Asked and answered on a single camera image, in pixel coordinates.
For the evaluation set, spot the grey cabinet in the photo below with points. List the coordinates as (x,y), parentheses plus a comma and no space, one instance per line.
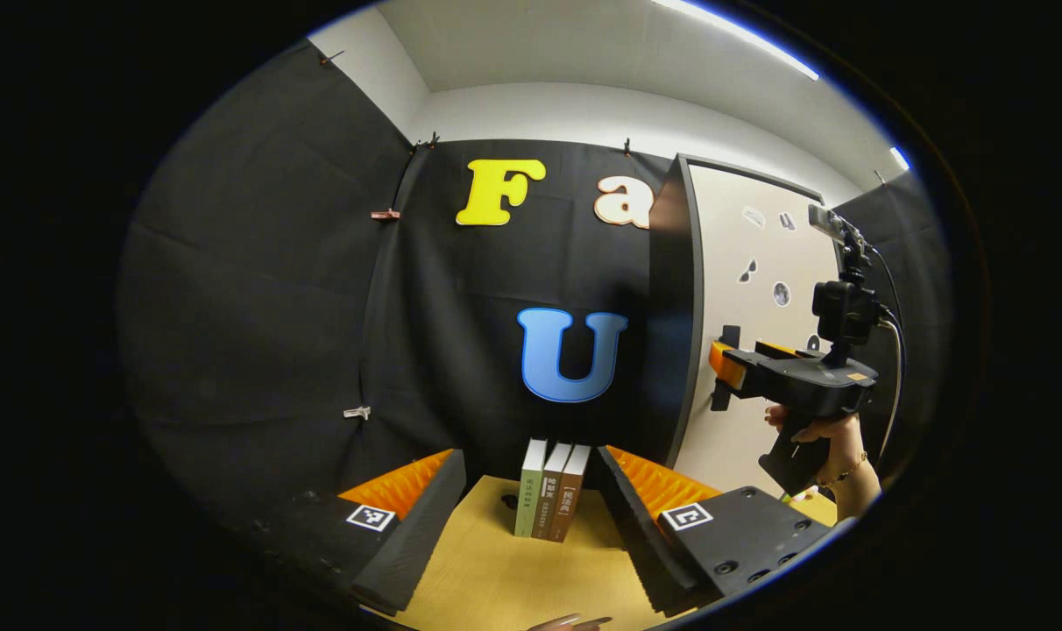
(667,307)

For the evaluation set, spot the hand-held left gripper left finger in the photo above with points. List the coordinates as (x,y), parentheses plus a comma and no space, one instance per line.
(417,543)

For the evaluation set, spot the green book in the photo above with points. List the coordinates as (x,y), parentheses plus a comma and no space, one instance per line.
(529,491)

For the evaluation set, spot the grey cabinet door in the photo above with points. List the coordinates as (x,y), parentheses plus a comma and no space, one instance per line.
(759,254)

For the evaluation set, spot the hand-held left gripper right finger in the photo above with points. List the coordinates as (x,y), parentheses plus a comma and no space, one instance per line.
(636,535)

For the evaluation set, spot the dark brown book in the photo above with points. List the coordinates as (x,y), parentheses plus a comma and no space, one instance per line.
(570,499)

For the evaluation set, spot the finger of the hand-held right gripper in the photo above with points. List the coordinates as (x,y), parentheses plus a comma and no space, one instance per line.
(728,364)
(781,349)

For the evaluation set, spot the small ceiling light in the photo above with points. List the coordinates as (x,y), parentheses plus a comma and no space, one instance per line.
(900,159)

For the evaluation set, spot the black backdrop cloth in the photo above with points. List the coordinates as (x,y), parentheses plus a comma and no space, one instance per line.
(277,307)

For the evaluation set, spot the white clip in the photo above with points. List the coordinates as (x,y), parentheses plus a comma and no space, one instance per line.
(357,412)

